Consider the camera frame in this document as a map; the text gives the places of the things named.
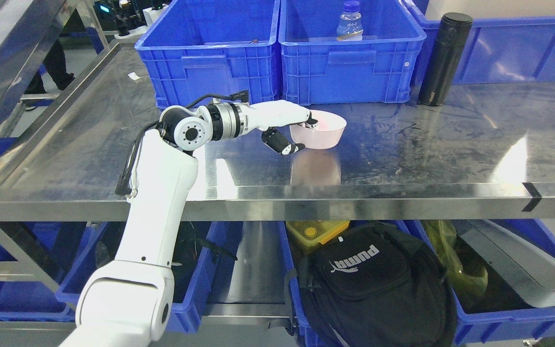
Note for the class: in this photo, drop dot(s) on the blue crate lower right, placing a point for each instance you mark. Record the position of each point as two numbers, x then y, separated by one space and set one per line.
511 324

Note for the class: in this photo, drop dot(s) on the blue crate right on table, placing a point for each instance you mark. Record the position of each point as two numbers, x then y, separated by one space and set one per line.
511 41

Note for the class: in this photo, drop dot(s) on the blue crate middle on table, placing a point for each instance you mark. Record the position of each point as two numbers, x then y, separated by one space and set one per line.
318 69

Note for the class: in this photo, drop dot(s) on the blue crate left on table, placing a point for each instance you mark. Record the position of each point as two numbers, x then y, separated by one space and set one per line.
200 47

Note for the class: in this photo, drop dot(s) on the yellow green plastic bag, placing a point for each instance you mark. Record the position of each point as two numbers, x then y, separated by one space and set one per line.
468 276

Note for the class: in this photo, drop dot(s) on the yellow lunch box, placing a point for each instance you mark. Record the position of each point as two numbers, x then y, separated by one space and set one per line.
312 234

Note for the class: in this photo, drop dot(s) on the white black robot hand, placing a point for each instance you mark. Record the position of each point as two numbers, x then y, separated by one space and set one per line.
269 116

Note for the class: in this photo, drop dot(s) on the clear water bottle blue cap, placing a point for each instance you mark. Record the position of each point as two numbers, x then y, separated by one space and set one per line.
350 27

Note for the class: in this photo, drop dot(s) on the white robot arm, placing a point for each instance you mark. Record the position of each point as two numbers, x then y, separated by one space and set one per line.
127 302

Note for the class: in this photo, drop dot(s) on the steel work table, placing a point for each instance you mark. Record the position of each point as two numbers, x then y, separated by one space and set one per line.
488 153

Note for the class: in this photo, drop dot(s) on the black puma backpack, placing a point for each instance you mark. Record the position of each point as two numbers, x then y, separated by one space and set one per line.
375 285

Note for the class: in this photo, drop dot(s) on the black thermos flask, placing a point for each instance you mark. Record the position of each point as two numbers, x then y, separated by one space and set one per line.
453 31

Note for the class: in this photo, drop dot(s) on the blue crate lower left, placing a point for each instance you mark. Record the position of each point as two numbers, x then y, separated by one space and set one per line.
200 247

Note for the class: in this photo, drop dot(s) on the pink plastic bowl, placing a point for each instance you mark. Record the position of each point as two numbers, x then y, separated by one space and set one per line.
326 134

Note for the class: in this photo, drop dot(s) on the grey tray in crate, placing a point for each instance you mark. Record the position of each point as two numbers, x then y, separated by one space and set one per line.
525 267

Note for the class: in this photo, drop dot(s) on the blue crate on table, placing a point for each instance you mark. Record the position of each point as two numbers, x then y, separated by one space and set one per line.
511 41
200 47
318 69

